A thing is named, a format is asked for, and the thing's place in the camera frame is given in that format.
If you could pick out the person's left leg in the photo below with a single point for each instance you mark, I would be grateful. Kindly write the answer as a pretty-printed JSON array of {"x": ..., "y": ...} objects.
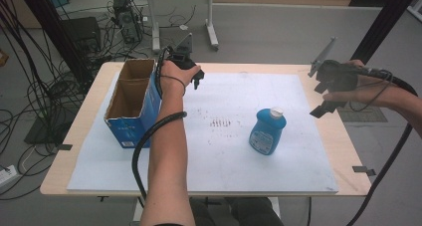
[{"x": 209, "y": 214}]

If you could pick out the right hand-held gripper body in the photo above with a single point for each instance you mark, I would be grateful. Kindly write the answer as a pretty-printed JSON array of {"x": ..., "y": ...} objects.
[{"x": 335, "y": 76}]

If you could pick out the white table mat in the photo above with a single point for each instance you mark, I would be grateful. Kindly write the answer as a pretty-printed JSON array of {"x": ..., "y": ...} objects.
[{"x": 225, "y": 166}]

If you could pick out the person's leg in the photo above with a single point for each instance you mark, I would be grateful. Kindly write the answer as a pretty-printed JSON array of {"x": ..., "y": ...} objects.
[
  {"x": 209, "y": 214},
  {"x": 257, "y": 212}
]

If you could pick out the black floor base plate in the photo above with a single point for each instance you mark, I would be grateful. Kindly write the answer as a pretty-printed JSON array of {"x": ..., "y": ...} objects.
[{"x": 43, "y": 131}]

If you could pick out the computer tower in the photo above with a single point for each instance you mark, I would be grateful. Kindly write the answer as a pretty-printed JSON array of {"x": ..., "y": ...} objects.
[{"x": 127, "y": 22}]

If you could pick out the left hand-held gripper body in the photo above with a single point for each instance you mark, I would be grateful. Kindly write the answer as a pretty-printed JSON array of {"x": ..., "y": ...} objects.
[{"x": 181, "y": 59}]

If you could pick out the white desk frame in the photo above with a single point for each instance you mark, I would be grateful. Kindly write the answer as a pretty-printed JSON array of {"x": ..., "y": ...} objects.
[{"x": 210, "y": 23}]

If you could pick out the white power strip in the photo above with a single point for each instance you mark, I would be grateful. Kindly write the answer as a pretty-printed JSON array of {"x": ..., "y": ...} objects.
[{"x": 6, "y": 175}]

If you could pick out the black stand post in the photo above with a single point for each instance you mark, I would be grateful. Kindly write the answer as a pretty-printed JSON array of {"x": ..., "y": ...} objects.
[
  {"x": 381, "y": 23},
  {"x": 56, "y": 30}
]

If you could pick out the grey floor mat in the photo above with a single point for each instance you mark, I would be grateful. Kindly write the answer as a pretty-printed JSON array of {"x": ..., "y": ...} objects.
[{"x": 365, "y": 115}]

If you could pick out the person's right leg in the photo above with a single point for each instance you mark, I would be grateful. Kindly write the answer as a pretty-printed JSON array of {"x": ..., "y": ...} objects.
[{"x": 257, "y": 212}]

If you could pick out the white table leg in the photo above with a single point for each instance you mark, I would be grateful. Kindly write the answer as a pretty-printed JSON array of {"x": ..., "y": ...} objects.
[{"x": 138, "y": 211}]

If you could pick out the blue plastic bottle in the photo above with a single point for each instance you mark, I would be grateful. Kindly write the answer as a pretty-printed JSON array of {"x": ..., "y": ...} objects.
[{"x": 267, "y": 131}]

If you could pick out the person's right hand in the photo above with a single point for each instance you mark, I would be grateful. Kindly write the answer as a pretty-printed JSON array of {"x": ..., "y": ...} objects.
[{"x": 360, "y": 90}]

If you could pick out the black equipment box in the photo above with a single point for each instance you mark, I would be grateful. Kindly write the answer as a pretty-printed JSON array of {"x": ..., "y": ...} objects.
[{"x": 83, "y": 32}]

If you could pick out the grey table clip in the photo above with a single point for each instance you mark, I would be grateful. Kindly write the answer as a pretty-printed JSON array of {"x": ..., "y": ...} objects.
[
  {"x": 364, "y": 170},
  {"x": 64, "y": 147}
]

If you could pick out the blue cardboard box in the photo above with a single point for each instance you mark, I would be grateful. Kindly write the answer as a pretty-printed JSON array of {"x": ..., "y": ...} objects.
[{"x": 134, "y": 110}]

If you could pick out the person's left hand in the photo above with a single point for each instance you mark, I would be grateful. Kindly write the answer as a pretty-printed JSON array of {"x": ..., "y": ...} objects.
[{"x": 174, "y": 78}]

